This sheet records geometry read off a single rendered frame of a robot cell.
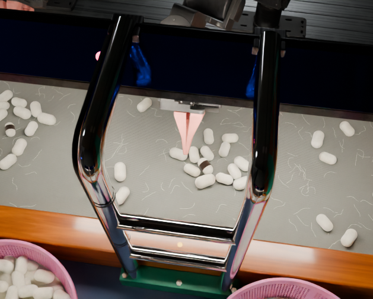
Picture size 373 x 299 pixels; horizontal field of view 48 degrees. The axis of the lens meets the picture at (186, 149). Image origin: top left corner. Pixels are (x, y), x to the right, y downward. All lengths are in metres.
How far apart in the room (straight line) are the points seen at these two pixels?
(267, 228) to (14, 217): 0.43
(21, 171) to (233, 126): 0.41
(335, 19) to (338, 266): 0.68
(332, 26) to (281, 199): 0.55
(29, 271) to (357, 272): 0.53
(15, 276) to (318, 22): 0.90
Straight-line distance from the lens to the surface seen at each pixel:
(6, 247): 0.75
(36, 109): 0.87
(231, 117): 0.83
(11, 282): 0.76
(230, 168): 0.75
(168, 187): 0.75
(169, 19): 0.60
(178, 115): 0.66
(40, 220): 0.74
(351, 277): 0.72
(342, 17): 1.19
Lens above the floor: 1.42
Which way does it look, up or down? 59 degrees down
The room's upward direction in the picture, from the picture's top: straight up
